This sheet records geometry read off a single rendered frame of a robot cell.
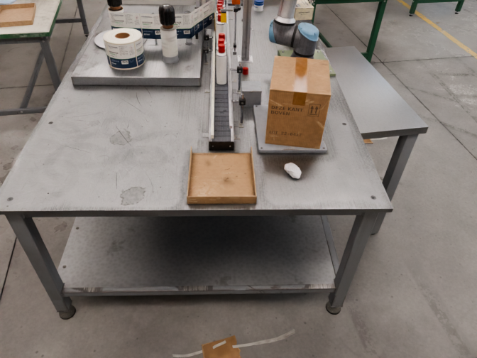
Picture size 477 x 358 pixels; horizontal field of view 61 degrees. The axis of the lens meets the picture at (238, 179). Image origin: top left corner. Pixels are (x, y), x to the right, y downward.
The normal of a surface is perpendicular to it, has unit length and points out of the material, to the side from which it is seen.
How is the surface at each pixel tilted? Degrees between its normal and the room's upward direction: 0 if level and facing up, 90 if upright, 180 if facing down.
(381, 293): 0
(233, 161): 0
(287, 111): 90
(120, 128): 0
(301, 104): 90
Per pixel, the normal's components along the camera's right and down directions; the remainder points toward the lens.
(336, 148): 0.03, -0.73
